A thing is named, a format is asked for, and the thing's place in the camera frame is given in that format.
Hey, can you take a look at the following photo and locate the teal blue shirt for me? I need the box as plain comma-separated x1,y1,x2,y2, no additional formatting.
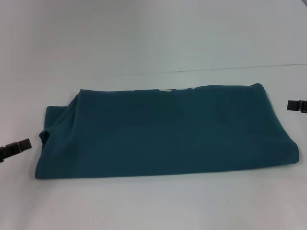
34,82,300,181

